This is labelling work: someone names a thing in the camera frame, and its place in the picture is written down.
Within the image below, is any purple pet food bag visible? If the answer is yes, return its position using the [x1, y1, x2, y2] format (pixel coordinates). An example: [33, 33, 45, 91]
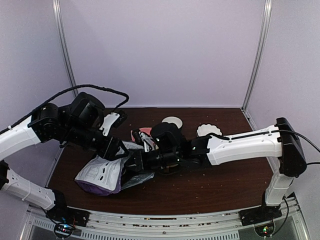
[74, 148, 155, 196]

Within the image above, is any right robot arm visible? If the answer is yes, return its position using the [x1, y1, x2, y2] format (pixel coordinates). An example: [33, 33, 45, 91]
[125, 116, 307, 221]

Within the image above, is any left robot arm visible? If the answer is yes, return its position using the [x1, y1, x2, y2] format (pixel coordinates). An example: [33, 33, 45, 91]
[0, 92, 127, 222]

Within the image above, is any pink cat-ear bowl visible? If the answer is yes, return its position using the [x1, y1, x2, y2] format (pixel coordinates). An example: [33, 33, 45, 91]
[130, 127, 152, 142]

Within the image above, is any dark blue ceramic bowl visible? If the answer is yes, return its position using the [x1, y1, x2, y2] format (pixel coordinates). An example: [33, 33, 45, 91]
[161, 116, 183, 129]

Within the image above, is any white scalloped bowl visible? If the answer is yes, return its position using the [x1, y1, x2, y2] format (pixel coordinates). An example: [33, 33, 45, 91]
[196, 124, 222, 137]

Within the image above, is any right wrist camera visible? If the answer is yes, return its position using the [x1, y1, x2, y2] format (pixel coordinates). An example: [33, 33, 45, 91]
[131, 129, 157, 153]

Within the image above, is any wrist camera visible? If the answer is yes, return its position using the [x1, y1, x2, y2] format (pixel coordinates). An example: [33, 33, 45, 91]
[131, 129, 157, 153]
[99, 110, 128, 136]

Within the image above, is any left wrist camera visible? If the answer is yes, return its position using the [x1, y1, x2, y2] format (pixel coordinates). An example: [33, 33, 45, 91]
[99, 110, 128, 136]

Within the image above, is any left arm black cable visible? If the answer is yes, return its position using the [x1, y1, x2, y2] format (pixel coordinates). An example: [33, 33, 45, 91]
[0, 84, 130, 136]

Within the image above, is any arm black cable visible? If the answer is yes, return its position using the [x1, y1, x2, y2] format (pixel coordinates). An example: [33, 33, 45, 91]
[274, 129, 320, 166]
[0, 84, 130, 136]

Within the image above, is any front aluminium rail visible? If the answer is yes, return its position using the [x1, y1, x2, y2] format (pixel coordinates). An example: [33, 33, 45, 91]
[18, 200, 310, 240]

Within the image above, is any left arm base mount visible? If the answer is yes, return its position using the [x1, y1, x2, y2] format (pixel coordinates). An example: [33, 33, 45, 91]
[44, 190, 90, 240]

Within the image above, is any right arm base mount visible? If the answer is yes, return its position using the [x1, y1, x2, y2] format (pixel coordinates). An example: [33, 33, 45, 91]
[239, 201, 282, 238]

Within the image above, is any left aluminium frame post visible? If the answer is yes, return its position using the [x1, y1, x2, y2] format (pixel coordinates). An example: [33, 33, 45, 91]
[52, 0, 76, 87]

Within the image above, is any aluminium frame post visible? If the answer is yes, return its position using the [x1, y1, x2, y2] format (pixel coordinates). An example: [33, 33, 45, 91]
[241, 0, 273, 112]
[52, 0, 76, 87]

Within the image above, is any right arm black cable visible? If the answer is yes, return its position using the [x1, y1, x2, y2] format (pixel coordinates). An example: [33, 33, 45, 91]
[274, 129, 320, 166]

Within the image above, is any right aluminium frame post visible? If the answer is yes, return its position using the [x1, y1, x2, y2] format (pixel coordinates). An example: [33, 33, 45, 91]
[241, 0, 273, 112]

